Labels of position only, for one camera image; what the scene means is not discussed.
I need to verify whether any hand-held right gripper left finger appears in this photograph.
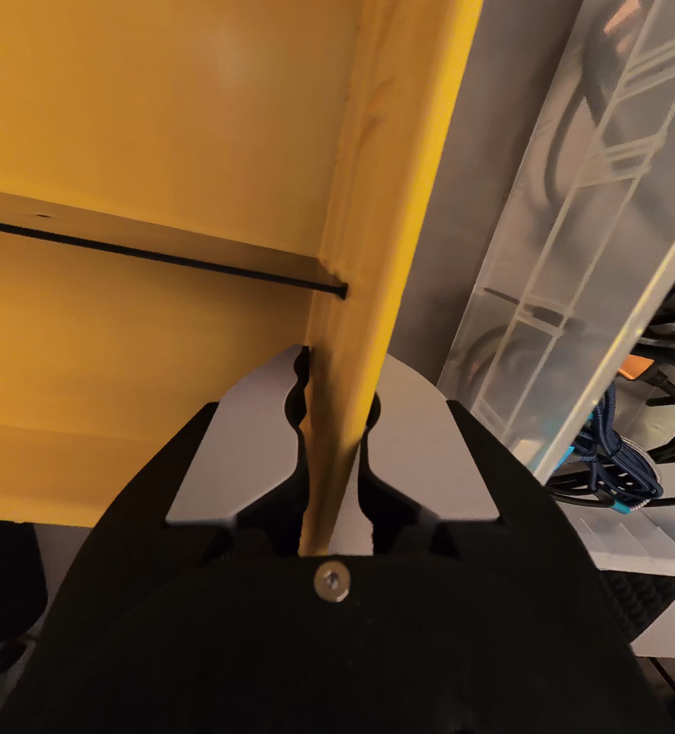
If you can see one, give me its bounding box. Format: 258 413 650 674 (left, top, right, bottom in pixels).
166 344 313 531

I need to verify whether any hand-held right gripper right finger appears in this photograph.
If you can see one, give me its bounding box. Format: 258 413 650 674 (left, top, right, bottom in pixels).
358 354 502 528

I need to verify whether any blue braided usb cable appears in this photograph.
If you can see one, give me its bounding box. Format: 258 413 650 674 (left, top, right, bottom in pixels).
544 385 666 517

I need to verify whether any clear plastic bin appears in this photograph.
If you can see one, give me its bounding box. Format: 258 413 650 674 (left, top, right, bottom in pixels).
435 0 675 482

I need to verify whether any yellow plastic bin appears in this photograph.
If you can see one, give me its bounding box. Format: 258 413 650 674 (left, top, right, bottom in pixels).
0 0 485 557

